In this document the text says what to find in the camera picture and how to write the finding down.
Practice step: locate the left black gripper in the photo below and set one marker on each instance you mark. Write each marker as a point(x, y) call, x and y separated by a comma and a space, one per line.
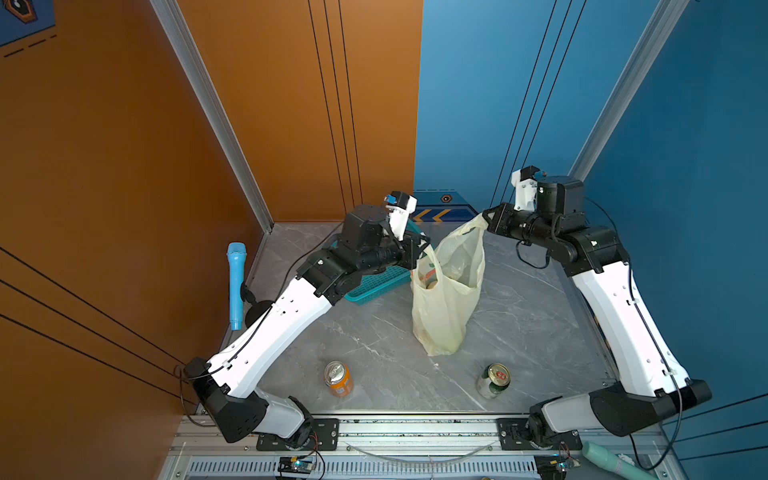
point(410, 249)

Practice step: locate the orange soda can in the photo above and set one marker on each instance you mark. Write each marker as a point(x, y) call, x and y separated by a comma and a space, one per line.
point(338, 378)

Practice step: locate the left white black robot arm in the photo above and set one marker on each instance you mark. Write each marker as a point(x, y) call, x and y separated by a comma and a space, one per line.
point(227, 383)

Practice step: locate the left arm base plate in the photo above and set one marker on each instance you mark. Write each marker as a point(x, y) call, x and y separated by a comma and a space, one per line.
point(316, 434)

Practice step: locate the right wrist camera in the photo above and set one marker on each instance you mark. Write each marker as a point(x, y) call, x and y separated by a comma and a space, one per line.
point(525, 188)

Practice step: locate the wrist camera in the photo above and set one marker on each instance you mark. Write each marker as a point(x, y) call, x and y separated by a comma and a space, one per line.
point(525, 188)
point(400, 206)

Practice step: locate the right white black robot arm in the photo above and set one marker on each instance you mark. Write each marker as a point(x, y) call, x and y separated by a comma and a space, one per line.
point(651, 385)

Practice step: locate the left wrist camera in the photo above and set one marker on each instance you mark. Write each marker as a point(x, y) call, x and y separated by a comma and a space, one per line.
point(400, 206)

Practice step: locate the light blue microphone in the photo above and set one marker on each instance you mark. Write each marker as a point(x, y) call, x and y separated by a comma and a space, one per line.
point(236, 256)

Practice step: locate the cream plastic bag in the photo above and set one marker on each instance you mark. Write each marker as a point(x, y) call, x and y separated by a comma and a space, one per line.
point(446, 287)

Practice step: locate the black round microphone stand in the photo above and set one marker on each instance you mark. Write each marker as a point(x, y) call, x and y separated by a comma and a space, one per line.
point(256, 308)

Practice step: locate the right small circuit board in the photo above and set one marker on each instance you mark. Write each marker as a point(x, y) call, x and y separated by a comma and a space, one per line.
point(549, 468)

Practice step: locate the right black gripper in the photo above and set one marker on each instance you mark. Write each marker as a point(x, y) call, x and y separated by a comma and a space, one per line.
point(506, 212)

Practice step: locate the teal plastic basket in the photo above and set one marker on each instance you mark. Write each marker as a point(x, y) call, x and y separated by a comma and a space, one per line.
point(358, 286)

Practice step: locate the green beer can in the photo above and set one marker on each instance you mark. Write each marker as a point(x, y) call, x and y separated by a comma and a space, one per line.
point(493, 380)

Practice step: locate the aluminium front rail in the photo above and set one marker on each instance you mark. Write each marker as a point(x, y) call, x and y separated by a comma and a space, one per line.
point(396, 445)

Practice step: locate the small green circuit board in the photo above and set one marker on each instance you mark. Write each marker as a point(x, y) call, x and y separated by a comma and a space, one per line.
point(302, 467)

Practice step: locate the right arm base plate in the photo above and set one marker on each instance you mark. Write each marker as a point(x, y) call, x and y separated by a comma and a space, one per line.
point(530, 433)

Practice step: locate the mint green handle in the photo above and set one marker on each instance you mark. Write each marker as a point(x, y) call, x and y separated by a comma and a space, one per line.
point(604, 459)

